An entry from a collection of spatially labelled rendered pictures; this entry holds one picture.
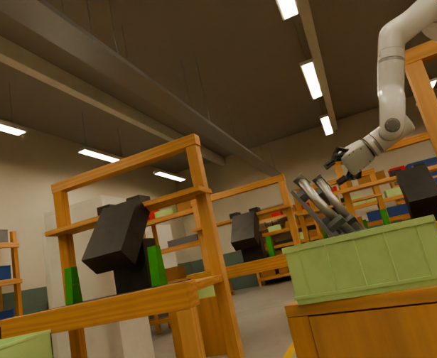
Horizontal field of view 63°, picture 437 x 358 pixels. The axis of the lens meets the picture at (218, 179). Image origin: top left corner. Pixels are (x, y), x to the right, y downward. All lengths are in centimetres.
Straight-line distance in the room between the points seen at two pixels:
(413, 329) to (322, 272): 26
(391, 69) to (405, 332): 87
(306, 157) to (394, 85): 1088
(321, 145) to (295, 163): 100
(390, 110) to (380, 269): 54
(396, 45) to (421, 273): 81
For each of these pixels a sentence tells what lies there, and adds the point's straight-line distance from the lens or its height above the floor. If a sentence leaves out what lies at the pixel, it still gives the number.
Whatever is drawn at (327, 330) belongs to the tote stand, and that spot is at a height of 71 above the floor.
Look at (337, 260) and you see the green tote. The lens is 109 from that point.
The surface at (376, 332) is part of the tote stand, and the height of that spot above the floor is 70.
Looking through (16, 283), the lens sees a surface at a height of 134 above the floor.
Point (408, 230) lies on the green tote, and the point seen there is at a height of 93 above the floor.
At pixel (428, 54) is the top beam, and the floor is 186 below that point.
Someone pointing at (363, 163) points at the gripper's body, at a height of 119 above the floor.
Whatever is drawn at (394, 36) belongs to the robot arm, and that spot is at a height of 159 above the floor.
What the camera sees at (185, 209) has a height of 204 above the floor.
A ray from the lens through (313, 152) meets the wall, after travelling 1226.
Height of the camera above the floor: 95
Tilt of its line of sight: 13 degrees up
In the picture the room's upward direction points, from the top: 12 degrees counter-clockwise
